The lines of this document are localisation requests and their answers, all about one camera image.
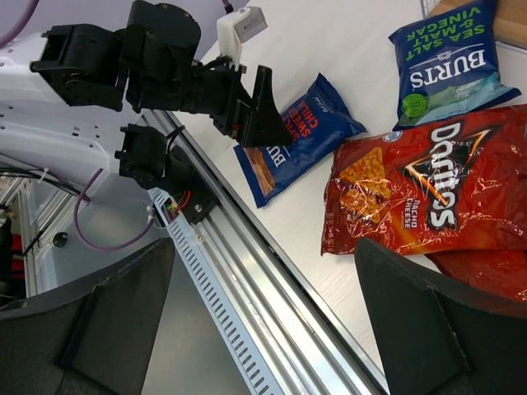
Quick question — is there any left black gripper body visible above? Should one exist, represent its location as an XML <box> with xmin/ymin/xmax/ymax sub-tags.
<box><xmin>180</xmin><ymin>57</ymin><xmax>251</xmax><ymax>136</ymax></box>

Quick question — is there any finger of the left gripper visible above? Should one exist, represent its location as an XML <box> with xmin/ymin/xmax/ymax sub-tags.
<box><xmin>240</xmin><ymin>65</ymin><xmax>292</xmax><ymax>147</ymax></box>

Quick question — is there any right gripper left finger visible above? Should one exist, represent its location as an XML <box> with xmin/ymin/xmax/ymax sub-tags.
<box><xmin>1</xmin><ymin>239</ymin><xmax>175</xmax><ymax>394</ymax></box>

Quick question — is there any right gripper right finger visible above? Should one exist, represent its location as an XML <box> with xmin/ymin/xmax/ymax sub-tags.
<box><xmin>355</xmin><ymin>238</ymin><xmax>526</xmax><ymax>394</ymax></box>

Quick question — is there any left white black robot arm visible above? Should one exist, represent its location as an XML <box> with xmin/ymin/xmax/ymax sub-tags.
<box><xmin>1</xmin><ymin>1</ymin><xmax>292</xmax><ymax>196</ymax></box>

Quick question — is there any small red Doritos bag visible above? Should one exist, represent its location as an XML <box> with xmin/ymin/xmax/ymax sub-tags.
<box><xmin>427</xmin><ymin>250</ymin><xmax>526</xmax><ymax>303</ymax></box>

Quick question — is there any large red Doritos bag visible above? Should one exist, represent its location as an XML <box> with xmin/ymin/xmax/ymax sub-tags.
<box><xmin>321</xmin><ymin>105</ymin><xmax>526</xmax><ymax>255</ymax></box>

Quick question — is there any Burts sea salt vinegar bag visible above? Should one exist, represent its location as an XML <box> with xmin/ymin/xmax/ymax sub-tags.
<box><xmin>389</xmin><ymin>1</ymin><xmax>521</xmax><ymax>131</ymax></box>

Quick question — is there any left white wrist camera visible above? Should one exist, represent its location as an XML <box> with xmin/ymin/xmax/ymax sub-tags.
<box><xmin>217</xmin><ymin>7</ymin><xmax>268</xmax><ymax>71</ymax></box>

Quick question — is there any white slotted cable duct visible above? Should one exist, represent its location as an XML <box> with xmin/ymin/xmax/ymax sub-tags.
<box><xmin>148</xmin><ymin>188</ymin><xmax>283</xmax><ymax>394</ymax></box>

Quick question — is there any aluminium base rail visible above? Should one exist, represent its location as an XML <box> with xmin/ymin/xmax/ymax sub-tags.
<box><xmin>176</xmin><ymin>117</ymin><xmax>388</xmax><ymax>394</ymax></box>

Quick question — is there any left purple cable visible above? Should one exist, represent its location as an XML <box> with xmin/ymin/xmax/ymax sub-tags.
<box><xmin>0</xmin><ymin>0</ymin><xmax>157</xmax><ymax>252</ymax></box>

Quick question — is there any white wire wooden shelf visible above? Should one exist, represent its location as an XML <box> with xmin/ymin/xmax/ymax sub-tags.
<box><xmin>418</xmin><ymin>0</ymin><xmax>527</xmax><ymax>50</ymax></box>

